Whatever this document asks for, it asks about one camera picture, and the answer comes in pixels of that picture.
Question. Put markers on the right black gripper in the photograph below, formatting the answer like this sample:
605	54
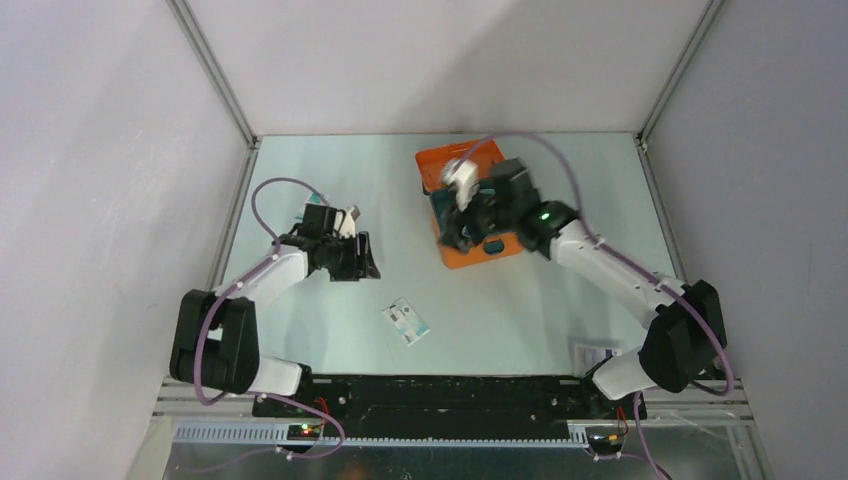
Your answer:
455	221

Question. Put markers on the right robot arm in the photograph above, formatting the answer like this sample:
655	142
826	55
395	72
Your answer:
684	322

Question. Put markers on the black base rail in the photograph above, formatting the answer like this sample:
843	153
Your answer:
464	408

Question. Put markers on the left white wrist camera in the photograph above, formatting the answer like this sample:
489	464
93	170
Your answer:
345	222

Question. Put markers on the long white teal packet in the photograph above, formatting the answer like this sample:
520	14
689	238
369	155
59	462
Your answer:
406	320

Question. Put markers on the white leaflet near base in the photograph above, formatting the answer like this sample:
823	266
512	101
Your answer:
586	357

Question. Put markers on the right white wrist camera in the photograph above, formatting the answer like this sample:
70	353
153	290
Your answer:
462	177

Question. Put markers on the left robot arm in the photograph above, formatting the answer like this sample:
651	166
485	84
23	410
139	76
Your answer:
216	343

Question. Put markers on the teal divided tray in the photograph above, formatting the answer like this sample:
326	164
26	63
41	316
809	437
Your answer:
449	223

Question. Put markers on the orange medicine box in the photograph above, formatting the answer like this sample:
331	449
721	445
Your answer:
473	159

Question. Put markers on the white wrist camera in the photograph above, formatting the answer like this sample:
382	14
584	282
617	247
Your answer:
345	222
462	177

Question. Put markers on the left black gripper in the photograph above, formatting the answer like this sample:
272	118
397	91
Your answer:
360	265

